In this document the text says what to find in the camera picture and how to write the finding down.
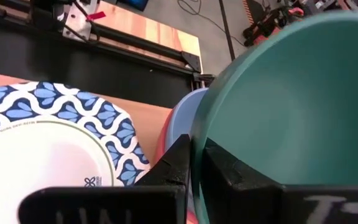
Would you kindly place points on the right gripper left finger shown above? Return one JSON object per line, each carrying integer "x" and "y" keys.
{"x": 166, "y": 174}

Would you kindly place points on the black device with blue light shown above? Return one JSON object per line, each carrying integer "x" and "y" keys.
{"x": 134, "y": 3}

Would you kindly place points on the blue patterned paper bowl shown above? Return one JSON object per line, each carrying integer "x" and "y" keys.
{"x": 42, "y": 155}

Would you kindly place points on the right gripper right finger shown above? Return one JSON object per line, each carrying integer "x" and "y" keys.
{"x": 228, "y": 186}

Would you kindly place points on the blue plastic bowl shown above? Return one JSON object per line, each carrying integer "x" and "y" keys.
{"x": 182, "y": 118}

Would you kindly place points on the coral red plastic bowl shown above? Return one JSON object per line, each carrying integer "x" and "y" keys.
{"x": 161, "y": 146}

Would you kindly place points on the black metal table frame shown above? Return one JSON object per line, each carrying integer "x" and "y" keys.
{"x": 192, "y": 61}

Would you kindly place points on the teal plastic bowl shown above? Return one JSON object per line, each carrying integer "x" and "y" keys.
{"x": 291, "y": 109}

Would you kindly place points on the light wooden shelf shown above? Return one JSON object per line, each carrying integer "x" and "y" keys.
{"x": 145, "y": 124}

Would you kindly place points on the red tag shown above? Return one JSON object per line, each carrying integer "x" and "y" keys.
{"x": 95, "y": 15}

